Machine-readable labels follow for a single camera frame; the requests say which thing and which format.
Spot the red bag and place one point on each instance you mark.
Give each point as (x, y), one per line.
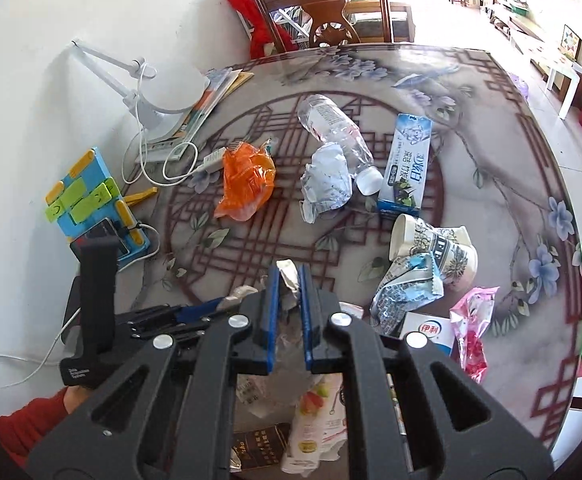
(251, 15)

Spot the grey wrapper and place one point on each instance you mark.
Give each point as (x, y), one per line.
(243, 292)

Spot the clear plastic bottle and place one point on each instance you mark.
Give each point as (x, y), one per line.
(331, 125)

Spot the crumpled white paper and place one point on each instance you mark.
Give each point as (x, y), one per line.
(326, 175)

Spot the yellow clip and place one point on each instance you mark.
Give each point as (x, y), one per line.
(138, 196)

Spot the black phone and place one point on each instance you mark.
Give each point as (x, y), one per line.
(98, 232)

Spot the paper scrap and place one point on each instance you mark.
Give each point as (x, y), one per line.
(288, 280)

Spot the orange plastic bag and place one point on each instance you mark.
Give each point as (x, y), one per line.
(246, 180)

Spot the pink snack wrapper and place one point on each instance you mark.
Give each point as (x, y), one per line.
(471, 330)

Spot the white desk lamp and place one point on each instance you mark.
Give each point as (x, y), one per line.
(181, 90)

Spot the crumpled blue printed wrapper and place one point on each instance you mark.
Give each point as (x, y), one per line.
(401, 290)

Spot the blue white toothpaste box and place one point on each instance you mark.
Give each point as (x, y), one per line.
(406, 160)

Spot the white side table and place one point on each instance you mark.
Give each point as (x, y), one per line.
(556, 67)

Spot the white charger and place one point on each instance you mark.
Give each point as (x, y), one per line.
(211, 159)

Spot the person's left hand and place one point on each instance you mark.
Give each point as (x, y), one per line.
(74, 400)

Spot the person's left forearm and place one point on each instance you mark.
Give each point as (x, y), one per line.
(21, 430)

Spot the white blue milk carton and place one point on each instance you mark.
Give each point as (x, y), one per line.
(428, 335)

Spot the white paper slip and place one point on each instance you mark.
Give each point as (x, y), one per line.
(251, 390)

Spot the dark brown packet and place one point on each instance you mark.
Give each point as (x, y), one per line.
(261, 445)

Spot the colourful framed picture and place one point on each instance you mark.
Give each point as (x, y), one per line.
(573, 42)

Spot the stack of papers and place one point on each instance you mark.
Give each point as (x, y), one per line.
(216, 97)

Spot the crushed printed paper cup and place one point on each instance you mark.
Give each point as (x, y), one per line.
(436, 245)

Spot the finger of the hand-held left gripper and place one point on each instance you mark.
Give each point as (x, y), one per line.
(196, 311)
(171, 332)

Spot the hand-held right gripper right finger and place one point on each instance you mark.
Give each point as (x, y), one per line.
(306, 317)

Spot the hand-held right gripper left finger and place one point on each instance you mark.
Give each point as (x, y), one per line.
(272, 310)

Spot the white fruit drink carton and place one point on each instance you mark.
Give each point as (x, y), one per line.
(311, 420)

